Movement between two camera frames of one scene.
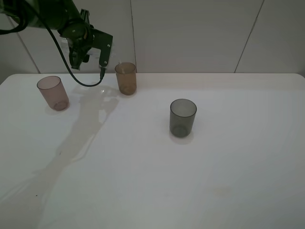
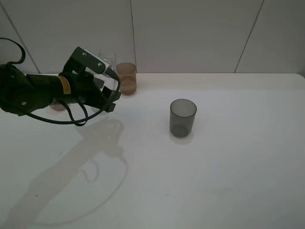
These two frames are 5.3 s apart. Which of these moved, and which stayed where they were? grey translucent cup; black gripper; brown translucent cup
Moved: black gripper
Stayed: grey translucent cup; brown translucent cup
